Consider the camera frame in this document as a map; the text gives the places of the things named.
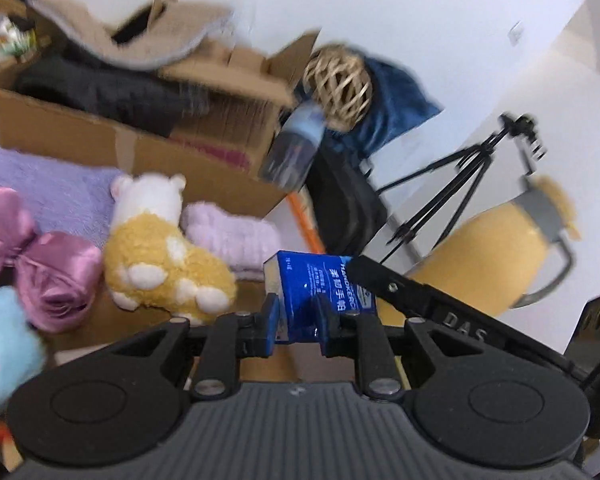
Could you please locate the blue cloth bag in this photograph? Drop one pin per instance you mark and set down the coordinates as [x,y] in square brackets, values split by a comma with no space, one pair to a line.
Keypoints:
[397,100]

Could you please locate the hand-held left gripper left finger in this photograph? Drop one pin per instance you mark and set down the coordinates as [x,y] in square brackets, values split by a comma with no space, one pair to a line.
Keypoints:
[270,322]

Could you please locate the green and white packet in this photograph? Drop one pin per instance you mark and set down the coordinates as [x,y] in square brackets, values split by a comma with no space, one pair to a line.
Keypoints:
[15,40]

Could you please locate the beige fleece rug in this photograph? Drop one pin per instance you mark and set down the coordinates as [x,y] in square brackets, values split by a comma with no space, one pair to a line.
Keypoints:
[140,35]

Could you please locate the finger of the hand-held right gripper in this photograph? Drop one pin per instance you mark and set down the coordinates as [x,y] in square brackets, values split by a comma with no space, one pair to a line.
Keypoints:
[387,285]

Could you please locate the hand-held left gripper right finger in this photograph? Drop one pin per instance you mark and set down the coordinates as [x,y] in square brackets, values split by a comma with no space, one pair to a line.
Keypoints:
[326,322]

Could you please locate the black cloth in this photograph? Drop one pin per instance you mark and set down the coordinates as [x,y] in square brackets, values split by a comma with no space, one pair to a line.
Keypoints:
[105,90]

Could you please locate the light blue plush toy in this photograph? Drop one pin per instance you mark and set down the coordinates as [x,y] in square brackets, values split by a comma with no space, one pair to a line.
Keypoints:
[5,345]

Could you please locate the white wall socket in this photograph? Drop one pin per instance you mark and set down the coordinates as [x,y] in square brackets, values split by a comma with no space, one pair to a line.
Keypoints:
[516,31]

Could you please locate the yellow and white plush toy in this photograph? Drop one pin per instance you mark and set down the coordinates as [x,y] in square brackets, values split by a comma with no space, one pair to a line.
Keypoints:
[165,255]

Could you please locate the red storage box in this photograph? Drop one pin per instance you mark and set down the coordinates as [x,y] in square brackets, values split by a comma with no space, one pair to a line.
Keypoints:
[307,226]

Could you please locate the purple satin bow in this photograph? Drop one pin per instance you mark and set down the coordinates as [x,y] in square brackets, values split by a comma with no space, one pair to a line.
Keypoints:
[40,270]

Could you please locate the blue tissue packet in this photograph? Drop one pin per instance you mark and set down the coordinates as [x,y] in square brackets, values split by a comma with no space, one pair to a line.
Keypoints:
[305,285]

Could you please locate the wicker ball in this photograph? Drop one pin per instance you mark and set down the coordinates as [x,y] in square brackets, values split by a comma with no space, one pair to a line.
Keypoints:
[337,82]

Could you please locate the lilac towel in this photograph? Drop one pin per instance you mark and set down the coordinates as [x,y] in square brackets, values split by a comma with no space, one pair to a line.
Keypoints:
[45,185]

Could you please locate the yellow thermos jug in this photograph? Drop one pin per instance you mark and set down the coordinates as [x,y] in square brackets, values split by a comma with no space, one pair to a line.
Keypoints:
[490,255]

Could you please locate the large open cardboard box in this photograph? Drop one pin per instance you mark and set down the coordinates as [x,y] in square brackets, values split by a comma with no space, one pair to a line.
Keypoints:
[80,135]

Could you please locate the black tripod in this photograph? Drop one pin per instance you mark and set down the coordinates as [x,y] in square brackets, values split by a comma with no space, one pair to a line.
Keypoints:
[460,185]

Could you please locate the clear plastic bottle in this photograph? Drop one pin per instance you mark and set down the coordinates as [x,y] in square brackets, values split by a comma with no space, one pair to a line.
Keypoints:
[295,145]

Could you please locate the lilac fluffy cloth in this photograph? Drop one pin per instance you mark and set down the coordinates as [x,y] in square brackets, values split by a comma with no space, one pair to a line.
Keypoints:
[230,237]

